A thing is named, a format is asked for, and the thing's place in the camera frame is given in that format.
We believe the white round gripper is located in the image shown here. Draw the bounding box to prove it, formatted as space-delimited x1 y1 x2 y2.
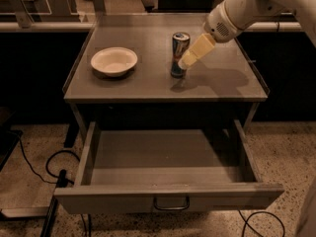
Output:
178 2 245 70

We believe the redbull can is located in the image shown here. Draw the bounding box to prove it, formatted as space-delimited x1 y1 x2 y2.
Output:
171 32 191 78

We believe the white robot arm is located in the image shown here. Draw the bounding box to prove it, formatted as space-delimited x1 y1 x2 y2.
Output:
178 0 316 70

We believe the open grey top drawer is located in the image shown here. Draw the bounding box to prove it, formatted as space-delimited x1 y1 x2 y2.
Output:
54 121 284 214

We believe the white paper bowl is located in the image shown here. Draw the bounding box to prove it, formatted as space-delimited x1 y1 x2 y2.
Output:
91 47 138 77

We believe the black power strip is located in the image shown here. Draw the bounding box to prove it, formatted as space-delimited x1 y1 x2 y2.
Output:
40 169 67 237

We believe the dark object left edge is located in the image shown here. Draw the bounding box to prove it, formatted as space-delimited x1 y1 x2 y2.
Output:
0 107 23 171

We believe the black drawer handle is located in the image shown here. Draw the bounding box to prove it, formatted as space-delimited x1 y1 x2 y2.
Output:
153 197 191 211

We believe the black cable right floor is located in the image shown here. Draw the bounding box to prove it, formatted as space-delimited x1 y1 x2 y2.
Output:
237 209 286 237

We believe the black cable floor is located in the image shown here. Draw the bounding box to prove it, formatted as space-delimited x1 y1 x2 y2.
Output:
13 130 82 186
237 209 286 237

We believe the white horizontal rail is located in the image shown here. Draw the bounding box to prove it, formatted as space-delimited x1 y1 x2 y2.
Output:
0 22 302 33

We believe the black cable left floor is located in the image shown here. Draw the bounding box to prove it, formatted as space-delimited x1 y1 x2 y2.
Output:
13 130 82 186

